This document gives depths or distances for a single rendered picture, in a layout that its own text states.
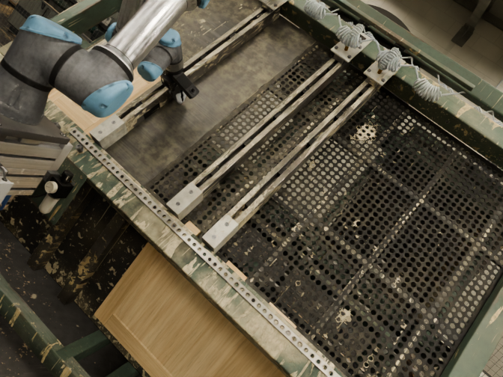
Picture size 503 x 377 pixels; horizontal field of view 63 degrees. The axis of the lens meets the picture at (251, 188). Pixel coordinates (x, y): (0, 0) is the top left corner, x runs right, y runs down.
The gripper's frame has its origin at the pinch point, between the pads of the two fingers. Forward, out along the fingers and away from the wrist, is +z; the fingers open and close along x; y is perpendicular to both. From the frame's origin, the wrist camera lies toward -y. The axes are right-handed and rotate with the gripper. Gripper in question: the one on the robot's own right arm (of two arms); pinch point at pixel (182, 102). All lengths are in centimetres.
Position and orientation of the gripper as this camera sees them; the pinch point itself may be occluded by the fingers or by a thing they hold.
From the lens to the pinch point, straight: 178.7
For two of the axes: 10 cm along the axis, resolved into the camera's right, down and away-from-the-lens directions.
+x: -6.7, 6.5, -3.6
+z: -0.6, 4.4, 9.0
